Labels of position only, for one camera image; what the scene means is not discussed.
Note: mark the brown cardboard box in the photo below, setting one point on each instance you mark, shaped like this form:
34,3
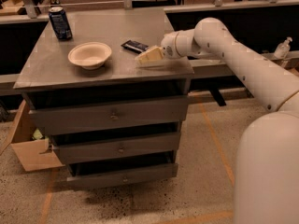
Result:
33,154

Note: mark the top grey drawer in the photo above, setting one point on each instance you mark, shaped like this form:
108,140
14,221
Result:
96,117

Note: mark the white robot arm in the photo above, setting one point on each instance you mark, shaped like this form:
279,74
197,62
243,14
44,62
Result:
266,189

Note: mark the white paper bowl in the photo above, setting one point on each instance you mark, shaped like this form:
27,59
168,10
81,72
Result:
90,56

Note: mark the grey drawer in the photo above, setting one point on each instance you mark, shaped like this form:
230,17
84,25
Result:
117,148
124,177
96,117

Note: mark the dark blueberry rxbar wrapper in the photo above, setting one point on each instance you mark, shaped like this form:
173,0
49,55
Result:
135,46

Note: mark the grey drawer cabinet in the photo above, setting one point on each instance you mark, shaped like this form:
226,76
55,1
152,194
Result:
49,80

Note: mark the blue soda can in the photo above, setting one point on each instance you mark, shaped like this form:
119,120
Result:
60,24

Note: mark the bottom grey drawer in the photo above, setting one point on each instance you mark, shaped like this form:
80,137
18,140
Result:
124,177

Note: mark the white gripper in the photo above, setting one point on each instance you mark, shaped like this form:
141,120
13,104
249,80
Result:
168,46

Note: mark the middle grey drawer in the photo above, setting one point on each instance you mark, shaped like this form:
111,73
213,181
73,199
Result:
117,148

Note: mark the grey metal railing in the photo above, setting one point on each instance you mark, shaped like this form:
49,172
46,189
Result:
23,12

